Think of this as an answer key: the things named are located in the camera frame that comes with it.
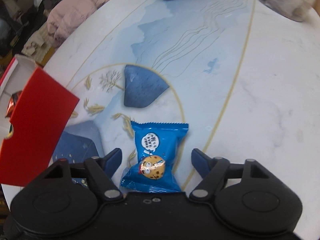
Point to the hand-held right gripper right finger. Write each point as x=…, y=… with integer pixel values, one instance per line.
x=200, y=162

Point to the red cardboard box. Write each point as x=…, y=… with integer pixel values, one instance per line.
x=37, y=120

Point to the blue cookie packet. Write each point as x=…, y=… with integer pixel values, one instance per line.
x=152, y=152

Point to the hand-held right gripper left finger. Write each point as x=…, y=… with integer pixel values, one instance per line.
x=113, y=161

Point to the dark red snack packet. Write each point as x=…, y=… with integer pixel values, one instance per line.
x=13, y=101

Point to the pink puffer jacket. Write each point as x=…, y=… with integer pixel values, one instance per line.
x=77, y=7

